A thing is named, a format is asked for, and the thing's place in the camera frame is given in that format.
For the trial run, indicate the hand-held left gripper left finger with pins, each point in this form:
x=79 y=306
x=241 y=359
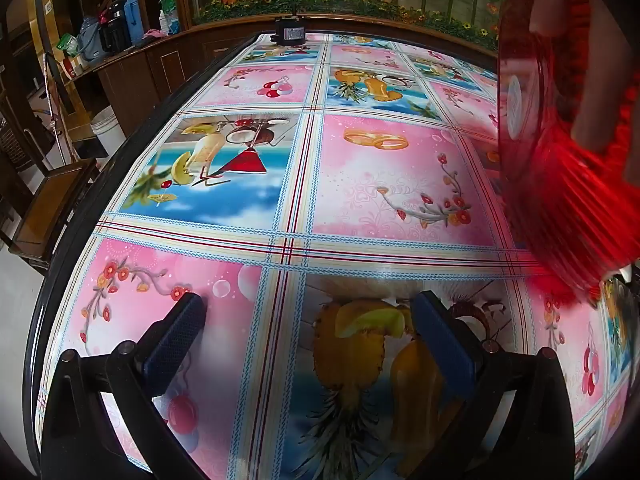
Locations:
x=175 y=345

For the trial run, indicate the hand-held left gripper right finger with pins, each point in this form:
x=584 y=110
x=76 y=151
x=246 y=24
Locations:
x=445 y=350

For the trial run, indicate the red scalloped plate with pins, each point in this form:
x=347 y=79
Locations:
x=550 y=185

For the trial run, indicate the printed fruit flower tablecloth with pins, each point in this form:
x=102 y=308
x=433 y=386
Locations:
x=400 y=185

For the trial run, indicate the brown wooden chair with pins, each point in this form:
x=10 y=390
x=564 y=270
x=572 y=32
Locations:
x=50 y=205

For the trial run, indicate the white plastic bucket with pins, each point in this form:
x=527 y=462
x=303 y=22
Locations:
x=107 y=132

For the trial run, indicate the pink cloth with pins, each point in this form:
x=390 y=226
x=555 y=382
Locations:
x=155 y=34

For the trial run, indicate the green packet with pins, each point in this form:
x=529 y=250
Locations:
x=67 y=44

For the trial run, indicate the black kettle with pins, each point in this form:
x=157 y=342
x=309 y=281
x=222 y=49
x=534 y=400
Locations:
x=114 y=30

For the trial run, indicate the spray bottle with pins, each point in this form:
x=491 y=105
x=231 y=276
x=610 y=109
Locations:
x=167 y=17

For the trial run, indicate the blue plastic container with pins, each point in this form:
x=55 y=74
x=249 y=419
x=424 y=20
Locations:
x=133 y=15

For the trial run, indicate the black power adapter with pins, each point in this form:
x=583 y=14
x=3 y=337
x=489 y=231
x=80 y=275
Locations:
x=289 y=30

